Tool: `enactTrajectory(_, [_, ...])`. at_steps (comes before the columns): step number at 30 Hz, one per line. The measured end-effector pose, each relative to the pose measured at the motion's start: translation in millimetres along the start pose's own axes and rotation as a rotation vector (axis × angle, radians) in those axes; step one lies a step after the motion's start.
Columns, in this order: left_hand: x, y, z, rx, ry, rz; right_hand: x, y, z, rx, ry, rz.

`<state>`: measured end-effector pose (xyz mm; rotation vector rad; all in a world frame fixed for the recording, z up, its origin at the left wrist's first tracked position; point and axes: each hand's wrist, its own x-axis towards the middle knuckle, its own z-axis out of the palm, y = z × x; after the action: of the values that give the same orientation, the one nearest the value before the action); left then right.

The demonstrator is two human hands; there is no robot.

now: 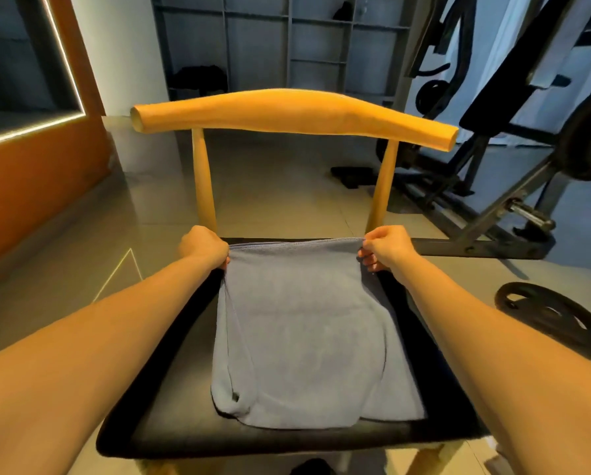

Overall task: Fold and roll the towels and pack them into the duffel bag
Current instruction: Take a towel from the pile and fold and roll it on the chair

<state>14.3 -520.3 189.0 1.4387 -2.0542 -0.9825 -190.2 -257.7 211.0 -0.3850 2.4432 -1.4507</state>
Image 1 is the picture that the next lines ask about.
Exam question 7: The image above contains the person's left hand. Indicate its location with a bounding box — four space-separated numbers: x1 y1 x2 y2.
179 225 231 271

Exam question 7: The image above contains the person's right hand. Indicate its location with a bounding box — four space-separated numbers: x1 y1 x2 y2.
359 225 420 285

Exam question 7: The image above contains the single blue-grey towel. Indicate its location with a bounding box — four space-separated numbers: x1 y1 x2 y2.
211 237 428 429

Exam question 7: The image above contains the navy blue bag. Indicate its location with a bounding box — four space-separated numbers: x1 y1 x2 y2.
290 457 336 475

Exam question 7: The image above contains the person's right forearm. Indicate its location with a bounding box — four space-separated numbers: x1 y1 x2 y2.
394 257 591 475

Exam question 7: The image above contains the person's left forearm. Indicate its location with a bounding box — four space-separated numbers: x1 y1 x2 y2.
0 257 213 475

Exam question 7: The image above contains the black and grey gym machine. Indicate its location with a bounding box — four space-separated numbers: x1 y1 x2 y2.
331 0 591 261

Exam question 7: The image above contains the wooden chair with black seat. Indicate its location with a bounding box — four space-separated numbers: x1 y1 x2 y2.
95 88 493 475

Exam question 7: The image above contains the loose black weight plate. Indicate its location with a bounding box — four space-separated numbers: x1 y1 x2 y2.
494 282 591 360

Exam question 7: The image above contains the grey shelf unit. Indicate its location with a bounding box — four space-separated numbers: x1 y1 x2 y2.
151 0 425 105

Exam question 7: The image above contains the mounted black weight plate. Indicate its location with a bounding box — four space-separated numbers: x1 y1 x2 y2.
557 84 591 182

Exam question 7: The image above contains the wall mirror with light strip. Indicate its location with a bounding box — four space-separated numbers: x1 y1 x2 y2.
0 0 87 151

